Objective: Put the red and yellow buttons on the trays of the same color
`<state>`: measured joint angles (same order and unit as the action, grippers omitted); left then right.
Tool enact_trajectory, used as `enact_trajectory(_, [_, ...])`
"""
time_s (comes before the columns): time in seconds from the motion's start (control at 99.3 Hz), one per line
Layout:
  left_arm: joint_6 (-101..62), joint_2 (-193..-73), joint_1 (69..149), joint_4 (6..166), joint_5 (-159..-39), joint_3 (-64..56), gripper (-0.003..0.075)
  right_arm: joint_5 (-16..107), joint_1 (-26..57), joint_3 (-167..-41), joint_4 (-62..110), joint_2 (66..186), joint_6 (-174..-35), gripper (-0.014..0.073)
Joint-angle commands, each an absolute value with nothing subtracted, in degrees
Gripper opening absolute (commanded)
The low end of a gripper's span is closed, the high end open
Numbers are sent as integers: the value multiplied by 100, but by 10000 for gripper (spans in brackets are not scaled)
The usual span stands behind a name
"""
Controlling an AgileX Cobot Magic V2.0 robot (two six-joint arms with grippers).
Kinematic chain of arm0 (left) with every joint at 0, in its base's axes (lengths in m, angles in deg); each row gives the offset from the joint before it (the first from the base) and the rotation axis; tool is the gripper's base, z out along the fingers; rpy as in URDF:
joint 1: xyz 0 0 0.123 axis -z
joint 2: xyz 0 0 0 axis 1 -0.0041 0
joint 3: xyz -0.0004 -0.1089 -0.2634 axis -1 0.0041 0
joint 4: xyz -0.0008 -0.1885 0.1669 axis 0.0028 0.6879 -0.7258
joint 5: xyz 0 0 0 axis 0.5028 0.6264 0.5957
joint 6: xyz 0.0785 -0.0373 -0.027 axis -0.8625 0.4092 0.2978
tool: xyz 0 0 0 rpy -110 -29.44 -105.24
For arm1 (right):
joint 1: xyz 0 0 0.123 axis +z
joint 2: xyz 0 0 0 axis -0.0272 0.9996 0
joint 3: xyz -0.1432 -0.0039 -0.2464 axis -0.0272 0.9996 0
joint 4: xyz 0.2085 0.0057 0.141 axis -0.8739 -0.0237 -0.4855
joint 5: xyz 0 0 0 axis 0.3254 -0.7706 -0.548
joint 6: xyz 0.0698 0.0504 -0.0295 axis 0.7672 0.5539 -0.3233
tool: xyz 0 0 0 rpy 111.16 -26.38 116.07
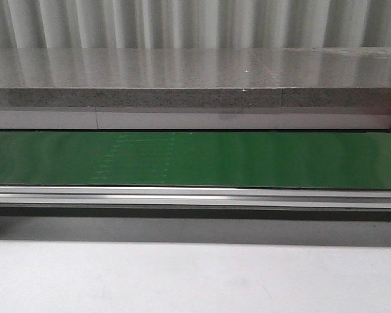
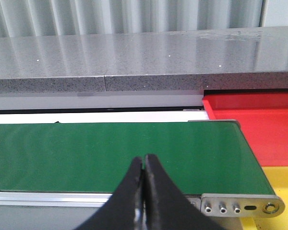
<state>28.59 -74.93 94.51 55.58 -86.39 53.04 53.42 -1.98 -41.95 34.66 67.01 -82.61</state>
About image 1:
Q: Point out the grey stone countertop slab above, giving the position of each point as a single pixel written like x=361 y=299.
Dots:
x=195 y=78

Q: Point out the green conveyor belt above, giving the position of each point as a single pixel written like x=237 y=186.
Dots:
x=336 y=160

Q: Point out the grey pleated curtain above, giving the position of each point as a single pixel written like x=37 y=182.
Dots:
x=194 y=24

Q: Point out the aluminium conveyor side rail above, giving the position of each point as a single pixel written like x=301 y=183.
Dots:
x=273 y=198

